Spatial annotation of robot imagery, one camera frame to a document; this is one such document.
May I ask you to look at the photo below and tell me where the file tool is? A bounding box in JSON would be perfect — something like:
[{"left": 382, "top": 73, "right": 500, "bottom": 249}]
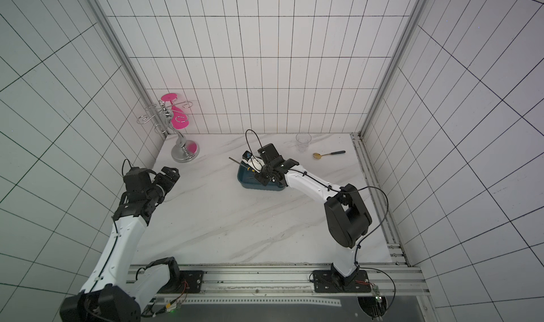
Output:
[{"left": 229, "top": 157, "right": 257, "bottom": 173}]

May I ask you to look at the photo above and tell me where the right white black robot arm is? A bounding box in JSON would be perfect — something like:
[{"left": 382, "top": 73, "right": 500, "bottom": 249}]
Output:
[{"left": 255, "top": 143, "right": 373, "bottom": 293}]

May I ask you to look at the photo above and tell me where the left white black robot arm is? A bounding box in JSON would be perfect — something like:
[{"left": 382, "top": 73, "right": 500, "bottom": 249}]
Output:
[{"left": 59, "top": 167, "right": 204, "bottom": 321}]

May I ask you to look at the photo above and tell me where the left arm base wiring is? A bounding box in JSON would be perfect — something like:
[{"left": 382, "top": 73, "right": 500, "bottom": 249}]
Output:
[{"left": 139, "top": 279, "right": 190, "bottom": 321}]

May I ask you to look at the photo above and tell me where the teal plastic storage box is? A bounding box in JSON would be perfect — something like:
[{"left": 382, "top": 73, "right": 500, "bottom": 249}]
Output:
[{"left": 237, "top": 163, "right": 285, "bottom": 192}]

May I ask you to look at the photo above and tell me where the chrome cup holder stand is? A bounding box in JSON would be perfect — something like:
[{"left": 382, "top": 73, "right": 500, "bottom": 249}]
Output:
[{"left": 137, "top": 99, "right": 200, "bottom": 163}]

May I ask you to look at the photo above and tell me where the clear drinking glass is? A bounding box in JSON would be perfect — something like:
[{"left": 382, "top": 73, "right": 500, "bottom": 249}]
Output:
[{"left": 296, "top": 133, "right": 312, "bottom": 153}]

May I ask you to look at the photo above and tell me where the pink disc on stand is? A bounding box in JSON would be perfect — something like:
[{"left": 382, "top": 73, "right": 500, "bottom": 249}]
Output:
[{"left": 161, "top": 93, "right": 178, "bottom": 104}]

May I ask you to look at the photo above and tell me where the gold spoon dark handle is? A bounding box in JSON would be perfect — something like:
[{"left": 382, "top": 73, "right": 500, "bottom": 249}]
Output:
[{"left": 313, "top": 151, "right": 346, "bottom": 160}]

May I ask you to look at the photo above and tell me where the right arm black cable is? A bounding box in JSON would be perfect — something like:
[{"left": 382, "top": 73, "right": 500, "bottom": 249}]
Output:
[{"left": 244, "top": 129, "right": 397, "bottom": 312}]

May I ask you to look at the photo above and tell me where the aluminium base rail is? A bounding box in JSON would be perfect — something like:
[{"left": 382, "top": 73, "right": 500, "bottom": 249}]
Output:
[{"left": 122, "top": 263, "right": 430, "bottom": 308}]

